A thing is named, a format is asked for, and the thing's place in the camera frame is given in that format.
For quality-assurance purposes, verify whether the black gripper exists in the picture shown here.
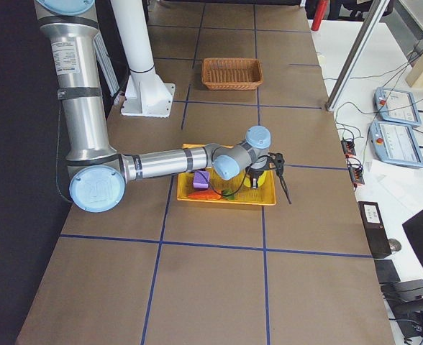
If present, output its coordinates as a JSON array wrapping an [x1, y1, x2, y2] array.
[[247, 160, 269, 182]]

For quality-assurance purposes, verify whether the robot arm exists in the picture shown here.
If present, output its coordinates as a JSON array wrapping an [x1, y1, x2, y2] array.
[[35, 1, 275, 213]]

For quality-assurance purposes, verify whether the yellow woven plastic basket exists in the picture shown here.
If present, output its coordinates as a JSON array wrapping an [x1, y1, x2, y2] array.
[[176, 143, 278, 206]]

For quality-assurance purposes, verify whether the brown wicker basket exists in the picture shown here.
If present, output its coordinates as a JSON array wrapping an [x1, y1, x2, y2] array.
[[201, 57, 263, 91]]

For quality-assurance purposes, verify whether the toy carrot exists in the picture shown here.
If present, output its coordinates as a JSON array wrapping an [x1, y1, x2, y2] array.
[[187, 189, 235, 201]]

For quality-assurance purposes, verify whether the purple foam cube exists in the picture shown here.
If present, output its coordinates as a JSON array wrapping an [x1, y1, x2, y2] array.
[[193, 170, 210, 190]]

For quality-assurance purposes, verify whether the black box with label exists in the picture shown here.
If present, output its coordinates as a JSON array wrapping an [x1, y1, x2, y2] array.
[[358, 201, 391, 259]]

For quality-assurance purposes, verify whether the lower teach pendant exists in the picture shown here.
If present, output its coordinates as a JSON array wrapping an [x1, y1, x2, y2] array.
[[369, 120, 423, 169]]

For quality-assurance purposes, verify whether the teach pendant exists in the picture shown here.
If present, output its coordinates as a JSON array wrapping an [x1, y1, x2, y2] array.
[[374, 87, 422, 127], [369, 120, 423, 169]]

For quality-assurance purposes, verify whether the upper teach pendant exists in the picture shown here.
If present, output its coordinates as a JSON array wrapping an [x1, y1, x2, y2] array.
[[374, 87, 422, 127]]

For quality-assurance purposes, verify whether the red cylinder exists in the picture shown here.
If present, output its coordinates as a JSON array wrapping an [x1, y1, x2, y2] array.
[[311, 0, 329, 32]]

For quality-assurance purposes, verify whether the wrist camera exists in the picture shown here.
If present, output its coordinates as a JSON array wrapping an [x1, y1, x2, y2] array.
[[269, 152, 285, 177]]

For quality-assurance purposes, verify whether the aluminium frame post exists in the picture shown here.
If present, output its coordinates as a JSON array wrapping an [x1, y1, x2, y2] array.
[[325, 0, 390, 112]]

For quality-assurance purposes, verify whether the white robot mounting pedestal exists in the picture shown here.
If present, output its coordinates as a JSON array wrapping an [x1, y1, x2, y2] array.
[[111, 0, 176, 118]]

